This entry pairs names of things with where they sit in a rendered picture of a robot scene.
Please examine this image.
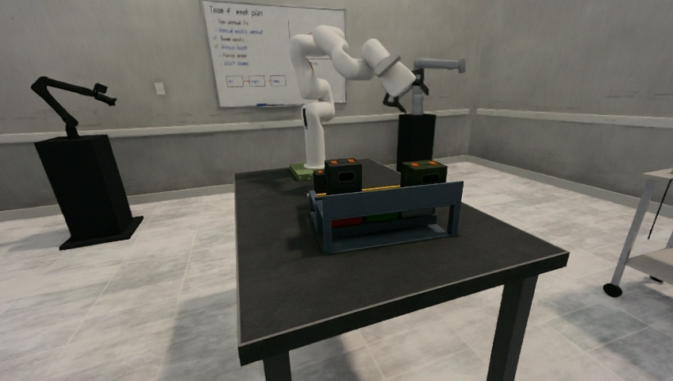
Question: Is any green open bin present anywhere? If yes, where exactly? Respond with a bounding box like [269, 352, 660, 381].
[362, 212, 398, 224]

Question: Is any red bin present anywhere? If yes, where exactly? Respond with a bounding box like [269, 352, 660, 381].
[332, 217, 362, 228]

